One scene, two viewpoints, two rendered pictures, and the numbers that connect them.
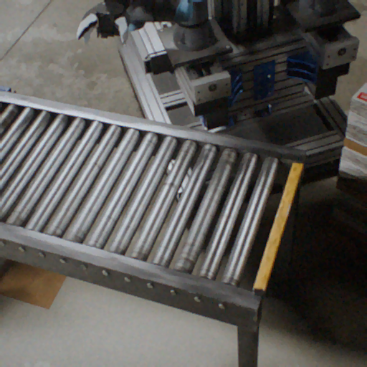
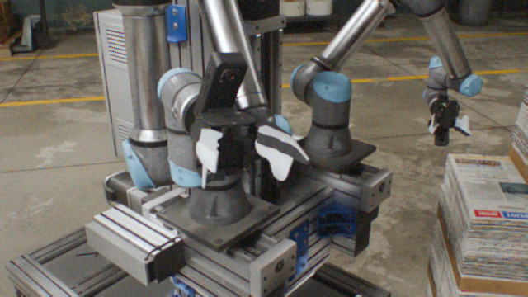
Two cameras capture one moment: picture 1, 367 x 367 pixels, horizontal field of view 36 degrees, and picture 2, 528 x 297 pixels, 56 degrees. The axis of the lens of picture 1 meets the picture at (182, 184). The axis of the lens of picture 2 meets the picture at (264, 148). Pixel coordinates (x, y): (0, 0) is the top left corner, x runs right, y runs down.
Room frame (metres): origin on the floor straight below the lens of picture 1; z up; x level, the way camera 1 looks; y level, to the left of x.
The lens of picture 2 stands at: (0.80, 0.47, 1.48)
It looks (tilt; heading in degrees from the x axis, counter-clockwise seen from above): 25 degrees down; 322
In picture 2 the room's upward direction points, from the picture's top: straight up
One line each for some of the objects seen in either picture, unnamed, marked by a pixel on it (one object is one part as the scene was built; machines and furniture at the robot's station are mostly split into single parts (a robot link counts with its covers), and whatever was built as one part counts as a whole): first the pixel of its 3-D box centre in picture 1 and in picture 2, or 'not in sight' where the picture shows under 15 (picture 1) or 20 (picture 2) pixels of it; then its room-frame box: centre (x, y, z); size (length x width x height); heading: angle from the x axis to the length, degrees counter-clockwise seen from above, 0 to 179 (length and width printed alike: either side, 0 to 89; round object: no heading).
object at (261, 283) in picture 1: (280, 223); not in sight; (0.87, -0.25, 0.81); 0.43 x 0.03 x 0.02; 154
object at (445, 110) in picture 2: not in sight; (443, 111); (1.68, -1.01, 0.88); 0.12 x 0.08 x 0.09; 134
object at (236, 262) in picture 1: (251, 220); not in sight; (0.91, -0.18, 0.77); 0.47 x 0.05 x 0.05; 154
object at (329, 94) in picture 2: not in sight; (330, 96); (1.82, -0.60, 0.98); 0.13 x 0.12 x 0.14; 163
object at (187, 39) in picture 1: (193, 26); (217, 192); (1.72, -0.11, 0.87); 0.15 x 0.15 x 0.10
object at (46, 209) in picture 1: (67, 175); not in sight; (1.17, 0.35, 0.77); 0.47 x 0.05 x 0.05; 154
